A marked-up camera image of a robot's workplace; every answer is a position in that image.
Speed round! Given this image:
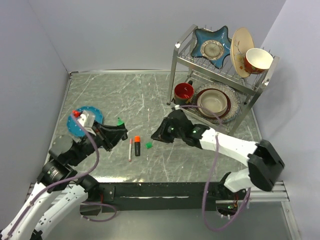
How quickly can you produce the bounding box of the white pink acrylic marker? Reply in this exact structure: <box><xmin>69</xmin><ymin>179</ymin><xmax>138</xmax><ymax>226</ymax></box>
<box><xmin>128</xmin><ymin>138</ymin><xmax>133</xmax><ymax>163</ymax></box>

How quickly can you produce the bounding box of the blue speckled plate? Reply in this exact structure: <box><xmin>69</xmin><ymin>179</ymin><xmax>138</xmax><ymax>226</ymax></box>
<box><xmin>191</xmin><ymin>82</ymin><xmax>241</xmax><ymax>124</ymax></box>

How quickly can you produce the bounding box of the teal polka dot plate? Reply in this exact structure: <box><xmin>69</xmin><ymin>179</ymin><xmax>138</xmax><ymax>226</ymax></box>
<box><xmin>66</xmin><ymin>105</ymin><xmax>105</xmax><ymax>138</ymax></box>

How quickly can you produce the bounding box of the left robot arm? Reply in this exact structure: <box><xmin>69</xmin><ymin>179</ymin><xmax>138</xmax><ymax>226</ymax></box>
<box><xmin>0</xmin><ymin>122</ymin><xmax>128</xmax><ymax>240</ymax></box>

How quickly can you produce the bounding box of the black green highlighter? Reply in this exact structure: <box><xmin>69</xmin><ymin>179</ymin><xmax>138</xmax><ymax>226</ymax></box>
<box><xmin>117</xmin><ymin>117</ymin><xmax>125</xmax><ymax>128</ymax></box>

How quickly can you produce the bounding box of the blue star shaped dish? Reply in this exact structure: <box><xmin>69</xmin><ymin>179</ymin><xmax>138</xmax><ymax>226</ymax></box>
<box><xmin>190</xmin><ymin>25</ymin><xmax>232</xmax><ymax>70</ymax></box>

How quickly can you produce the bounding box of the black orange highlighter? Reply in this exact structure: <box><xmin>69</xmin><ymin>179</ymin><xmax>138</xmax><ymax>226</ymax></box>
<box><xmin>134</xmin><ymin>135</ymin><xmax>141</xmax><ymax>157</ymax></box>

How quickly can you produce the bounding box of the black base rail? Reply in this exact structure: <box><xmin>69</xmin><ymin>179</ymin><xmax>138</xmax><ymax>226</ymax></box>
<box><xmin>85</xmin><ymin>180</ymin><xmax>247</xmax><ymax>211</ymax></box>

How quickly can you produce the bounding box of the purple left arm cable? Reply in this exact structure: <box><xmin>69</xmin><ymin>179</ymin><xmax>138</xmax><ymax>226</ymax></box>
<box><xmin>4</xmin><ymin>113</ymin><xmax>118</xmax><ymax>238</ymax></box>

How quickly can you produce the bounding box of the dark red plate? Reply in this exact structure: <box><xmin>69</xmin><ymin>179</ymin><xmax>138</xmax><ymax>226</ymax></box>
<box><xmin>192</xmin><ymin>88</ymin><xmax>231</xmax><ymax>117</ymax></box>

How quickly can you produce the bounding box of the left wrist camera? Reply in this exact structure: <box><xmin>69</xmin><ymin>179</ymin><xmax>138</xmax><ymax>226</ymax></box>
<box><xmin>71</xmin><ymin>110</ymin><xmax>96</xmax><ymax>131</ymax></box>

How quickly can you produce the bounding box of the steel dish rack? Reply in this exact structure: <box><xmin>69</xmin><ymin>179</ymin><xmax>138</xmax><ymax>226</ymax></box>
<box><xmin>166</xmin><ymin>24</ymin><xmax>280</xmax><ymax>135</ymax></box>

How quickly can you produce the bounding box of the cream floral plate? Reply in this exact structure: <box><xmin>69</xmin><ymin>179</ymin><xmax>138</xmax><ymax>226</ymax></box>
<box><xmin>230</xmin><ymin>27</ymin><xmax>255</xmax><ymax>78</ymax></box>

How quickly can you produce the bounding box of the red white bowl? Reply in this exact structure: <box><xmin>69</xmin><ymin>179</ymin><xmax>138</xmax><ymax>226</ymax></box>
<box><xmin>243</xmin><ymin>48</ymin><xmax>274</xmax><ymax>74</ymax></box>

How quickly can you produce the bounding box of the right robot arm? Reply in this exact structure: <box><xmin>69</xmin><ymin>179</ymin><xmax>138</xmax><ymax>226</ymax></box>
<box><xmin>151</xmin><ymin>109</ymin><xmax>285</xmax><ymax>193</ymax></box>

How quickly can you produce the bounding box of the beige bowl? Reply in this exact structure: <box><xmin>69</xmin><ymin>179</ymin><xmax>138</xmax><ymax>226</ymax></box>
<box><xmin>197</xmin><ymin>89</ymin><xmax>228</xmax><ymax>118</ymax></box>

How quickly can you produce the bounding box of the green pen cap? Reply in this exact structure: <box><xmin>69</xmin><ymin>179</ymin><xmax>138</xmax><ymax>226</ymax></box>
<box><xmin>145</xmin><ymin>142</ymin><xmax>153</xmax><ymax>149</ymax></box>

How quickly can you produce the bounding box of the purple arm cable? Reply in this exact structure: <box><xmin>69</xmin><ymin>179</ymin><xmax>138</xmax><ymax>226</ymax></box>
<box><xmin>4</xmin><ymin>113</ymin><xmax>118</xmax><ymax>238</ymax></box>
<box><xmin>178</xmin><ymin>104</ymin><xmax>252</xmax><ymax>232</ymax></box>

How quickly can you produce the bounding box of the black floral mug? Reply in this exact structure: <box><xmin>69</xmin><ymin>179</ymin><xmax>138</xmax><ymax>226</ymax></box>
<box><xmin>174</xmin><ymin>80</ymin><xmax>195</xmax><ymax>106</ymax></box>

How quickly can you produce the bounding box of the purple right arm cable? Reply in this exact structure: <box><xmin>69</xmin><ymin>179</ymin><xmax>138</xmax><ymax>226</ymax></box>
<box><xmin>178</xmin><ymin>104</ymin><xmax>252</xmax><ymax>232</ymax></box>

